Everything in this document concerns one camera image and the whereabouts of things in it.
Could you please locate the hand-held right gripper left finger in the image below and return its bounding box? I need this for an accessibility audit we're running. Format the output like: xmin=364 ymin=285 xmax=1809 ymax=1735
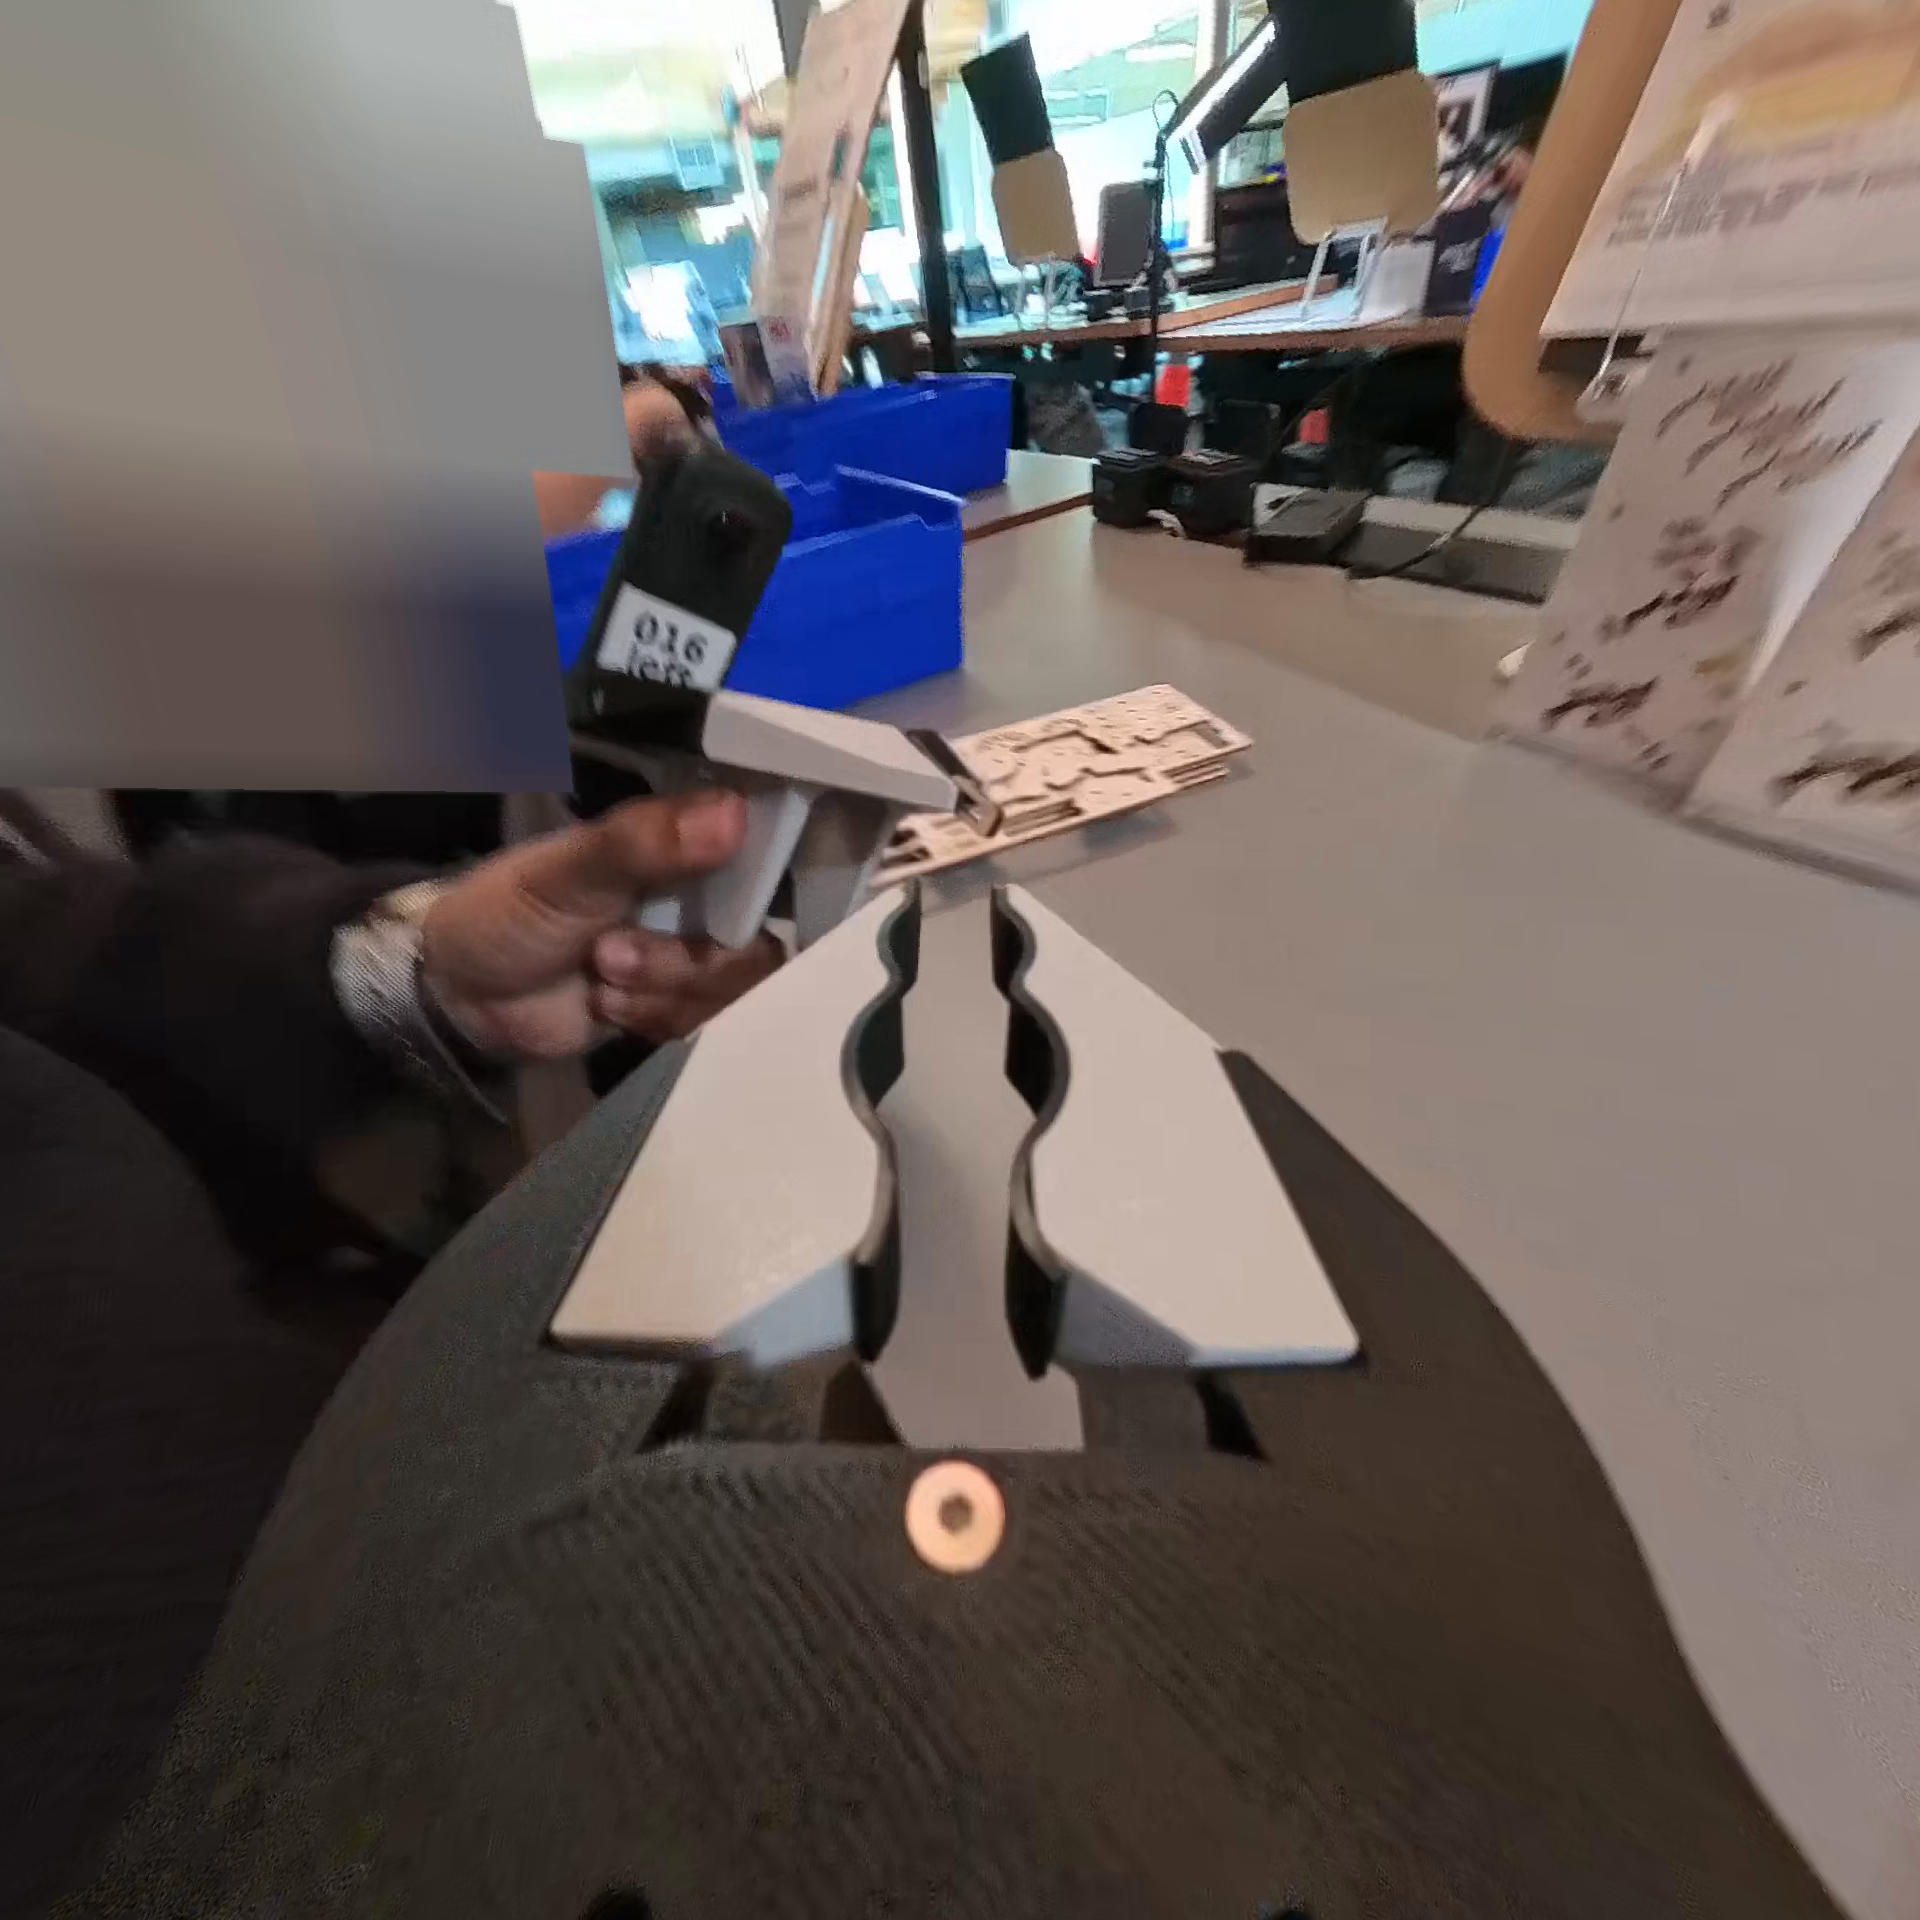
xmin=550 ymin=882 xmax=923 ymax=1370

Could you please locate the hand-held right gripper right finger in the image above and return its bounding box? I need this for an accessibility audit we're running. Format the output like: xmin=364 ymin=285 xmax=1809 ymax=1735
xmin=989 ymin=882 xmax=1358 ymax=1378

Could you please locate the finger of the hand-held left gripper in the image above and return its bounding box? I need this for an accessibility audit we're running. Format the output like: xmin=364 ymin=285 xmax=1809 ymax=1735
xmin=701 ymin=693 xmax=961 ymax=933
xmin=905 ymin=729 xmax=1007 ymax=839

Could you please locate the stack of wooden sheets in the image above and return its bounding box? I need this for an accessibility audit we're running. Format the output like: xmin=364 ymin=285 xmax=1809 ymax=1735
xmin=871 ymin=684 xmax=1254 ymax=887

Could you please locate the grey desk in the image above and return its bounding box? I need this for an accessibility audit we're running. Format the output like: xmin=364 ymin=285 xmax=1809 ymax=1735
xmin=781 ymin=449 xmax=1920 ymax=1920

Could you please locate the person's left hand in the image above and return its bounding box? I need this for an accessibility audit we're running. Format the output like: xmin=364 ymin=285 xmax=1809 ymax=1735
xmin=419 ymin=791 xmax=790 ymax=1058

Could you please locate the short blue plastic bin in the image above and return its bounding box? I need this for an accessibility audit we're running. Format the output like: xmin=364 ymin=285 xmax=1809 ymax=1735
xmin=545 ymin=465 xmax=963 ymax=721

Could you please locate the long blue plastic bin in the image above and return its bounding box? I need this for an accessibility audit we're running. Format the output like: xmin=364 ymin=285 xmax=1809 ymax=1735
xmin=717 ymin=376 xmax=1019 ymax=498

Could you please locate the cardboard sign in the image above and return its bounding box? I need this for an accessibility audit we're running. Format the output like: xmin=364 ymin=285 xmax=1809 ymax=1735
xmin=750 ymin=0 xmax=913 ymax=399

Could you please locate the black flat box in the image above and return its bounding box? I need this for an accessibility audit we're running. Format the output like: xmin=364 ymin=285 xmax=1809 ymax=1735
xmin=1245 ymin=487 xmax=1370 ymax=568

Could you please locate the black lamp with cardboard shade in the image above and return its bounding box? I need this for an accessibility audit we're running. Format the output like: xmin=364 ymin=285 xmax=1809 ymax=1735
xmin=960 ymin=37 xmax=1081 ymax=264
xmin=1183 ymin=0 xmax=1442 ymax=241

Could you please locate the person's black sweater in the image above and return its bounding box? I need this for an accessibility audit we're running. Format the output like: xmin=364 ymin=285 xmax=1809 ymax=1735
xmin=0 ymin=1026 xmax=393 ymax=1920

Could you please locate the printed instruction stand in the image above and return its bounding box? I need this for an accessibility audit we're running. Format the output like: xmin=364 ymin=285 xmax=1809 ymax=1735
xmin=1491 ymin=338 xmax=1920 ymax=890

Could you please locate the cork board panel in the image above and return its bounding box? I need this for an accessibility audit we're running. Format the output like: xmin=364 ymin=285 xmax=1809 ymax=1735
xmin=1460 ymin=0 xmax=1690 ymax=445

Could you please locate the printed paper on board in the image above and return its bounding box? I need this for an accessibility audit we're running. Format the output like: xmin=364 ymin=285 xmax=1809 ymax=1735
xmin=1545 ymin=0 xmax=1920 ymax=340

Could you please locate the black camera charger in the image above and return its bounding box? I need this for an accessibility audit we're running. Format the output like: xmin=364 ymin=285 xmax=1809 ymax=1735
xmin=1091 ymin=402 xmax=1277 ymax=541

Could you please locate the black cable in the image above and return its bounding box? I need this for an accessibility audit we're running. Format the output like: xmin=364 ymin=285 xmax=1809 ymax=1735
xmin=1351 ymin=495 xmax=1502 ymax=582

